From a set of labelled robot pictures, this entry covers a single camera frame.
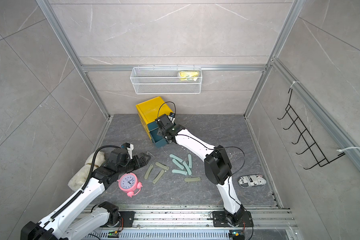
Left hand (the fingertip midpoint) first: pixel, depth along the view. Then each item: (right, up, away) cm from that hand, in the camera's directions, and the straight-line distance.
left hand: (146, 157), depth 80 cm
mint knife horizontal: (+18, -11, +10) cm, 23 cm away
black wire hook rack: (+76, +8, -17) cm, 78 cm away
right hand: (+7, +15, +10) cm, 19 cm away
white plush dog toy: (-34, -11, -4) cm, 36 cm away
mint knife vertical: (+25, -5, +13) cm, 28 cm away
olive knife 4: (+26, -14, +7) cm, 30 cm away
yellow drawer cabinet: (-1, +27, +13) cm, 30 cm away
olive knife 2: (+7, -8, +12) cm, 16 cm away
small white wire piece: (+2, +3, -5) cm, 6 cm away
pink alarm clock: (-11, -15, +4) cm, 19 cm away
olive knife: (0, -8, +11) cm, 14 cm away
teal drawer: (+5, +9, +10) cm, 15 cm away
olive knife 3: (+7, -11, +9) cm, 16 cm away
